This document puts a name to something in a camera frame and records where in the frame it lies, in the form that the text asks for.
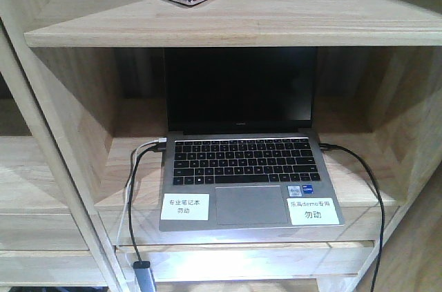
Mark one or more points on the grey open laptop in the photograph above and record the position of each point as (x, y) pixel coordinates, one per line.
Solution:
(240, 129)

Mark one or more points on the white left label sticker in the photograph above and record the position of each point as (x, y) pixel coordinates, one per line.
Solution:
(185, 206)

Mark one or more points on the wooden desk shelf unit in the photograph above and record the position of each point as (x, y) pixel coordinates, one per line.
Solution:
(85, 82)

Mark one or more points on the grey usb hub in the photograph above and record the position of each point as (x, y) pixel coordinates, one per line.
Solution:
(144, 276)

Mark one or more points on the white label sticker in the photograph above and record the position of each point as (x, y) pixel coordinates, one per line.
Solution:
(312, 211)
(185, 206)

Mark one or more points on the white right label sticker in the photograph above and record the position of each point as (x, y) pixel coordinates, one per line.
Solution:
(312, 211)

